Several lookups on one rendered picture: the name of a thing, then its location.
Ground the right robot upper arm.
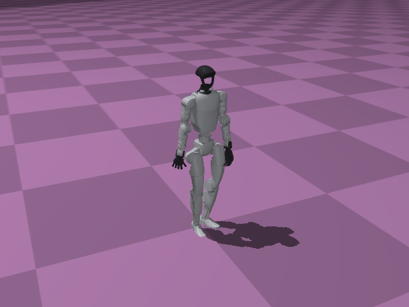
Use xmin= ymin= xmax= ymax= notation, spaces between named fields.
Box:
xmin=180 ymin=95 xmax=196 ymax=133

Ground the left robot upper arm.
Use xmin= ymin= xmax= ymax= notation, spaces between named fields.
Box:
xmin=218 ymin=91 xmax=231 ymax=125

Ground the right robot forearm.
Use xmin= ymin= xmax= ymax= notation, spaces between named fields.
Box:
xmin=177 ymin=125 xmax=188 ymax=157

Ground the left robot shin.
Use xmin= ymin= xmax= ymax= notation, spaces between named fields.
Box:
xmin=203 ymin=185 xmax=219 ymax=220

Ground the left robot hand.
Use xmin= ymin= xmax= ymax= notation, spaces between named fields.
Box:
xmin=223 ymin=141 xmax=234 ymax=166

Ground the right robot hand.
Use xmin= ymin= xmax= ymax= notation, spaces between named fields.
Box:
xmin=172 ymin=150 xmax=187 ymax=169

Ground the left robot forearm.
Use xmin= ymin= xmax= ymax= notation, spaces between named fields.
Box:
xmin=221 ymin=122 xmax=232 ymax=147

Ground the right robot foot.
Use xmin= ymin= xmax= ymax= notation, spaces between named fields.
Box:
xmin=191 ymin=221 xmax=206 ymax=237

